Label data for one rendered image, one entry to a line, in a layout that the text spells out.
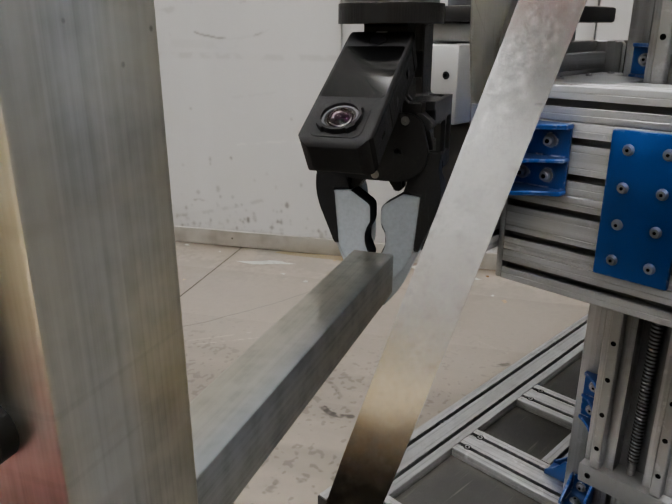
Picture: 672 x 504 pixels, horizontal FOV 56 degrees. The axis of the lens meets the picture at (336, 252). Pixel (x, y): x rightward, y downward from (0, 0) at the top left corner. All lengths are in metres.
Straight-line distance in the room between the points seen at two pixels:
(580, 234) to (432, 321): 0.70
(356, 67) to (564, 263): 0.53
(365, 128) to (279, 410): 0.16
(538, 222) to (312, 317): 0.56
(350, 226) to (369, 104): 0.11
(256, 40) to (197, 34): 0.28
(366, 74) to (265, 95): 2.55
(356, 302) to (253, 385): 0.11
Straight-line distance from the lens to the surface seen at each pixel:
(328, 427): 1.77
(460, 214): 0.15
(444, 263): 0.15
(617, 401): 1.07
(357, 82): 0.40
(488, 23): 0.17
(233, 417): 0.27
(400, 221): 0.45
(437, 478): 1.29
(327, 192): 0.46
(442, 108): 0.47
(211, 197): 3.15
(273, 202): 3.02
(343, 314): 0.36
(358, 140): 0.35
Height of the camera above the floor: 1.01
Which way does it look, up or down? 19 degrees down
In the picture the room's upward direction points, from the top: straight up
